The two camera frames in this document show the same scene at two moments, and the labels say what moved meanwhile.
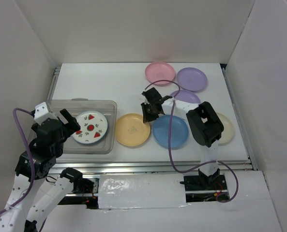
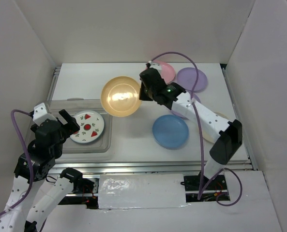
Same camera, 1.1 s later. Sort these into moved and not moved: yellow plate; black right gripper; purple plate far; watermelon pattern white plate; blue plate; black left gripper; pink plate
Moved: watermelon pattern white plate; black right gripper; yellow plate
Not moved: pink plate; purple plate far; blue plate; black left gripper
